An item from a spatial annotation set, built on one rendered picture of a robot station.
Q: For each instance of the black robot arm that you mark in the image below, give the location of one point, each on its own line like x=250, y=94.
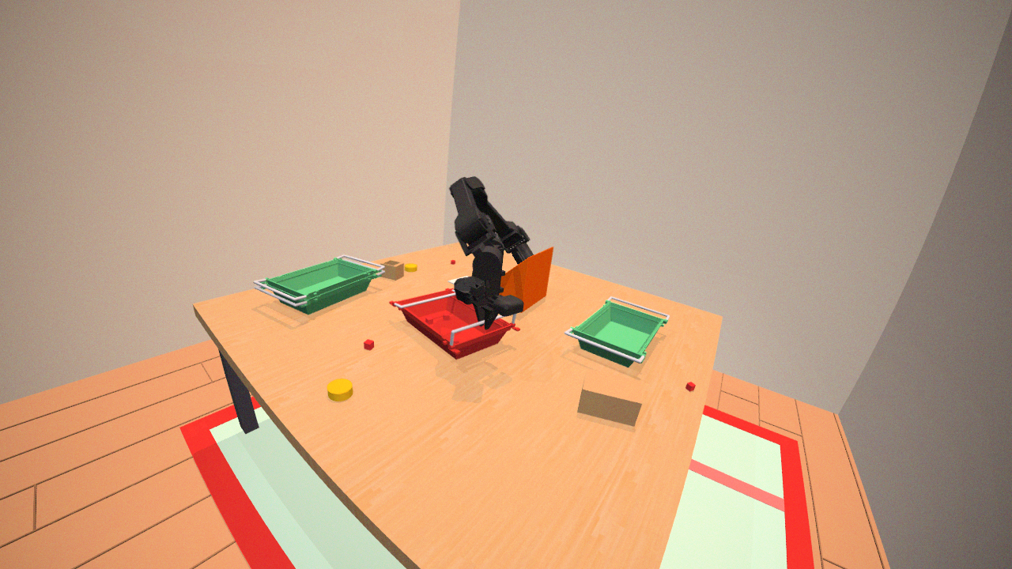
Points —
x=488, y=235

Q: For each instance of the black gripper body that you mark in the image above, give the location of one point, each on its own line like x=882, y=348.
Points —
x=502, y=305

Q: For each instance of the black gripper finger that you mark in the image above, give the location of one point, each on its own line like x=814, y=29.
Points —
x=478, y=309
x=490, y=316

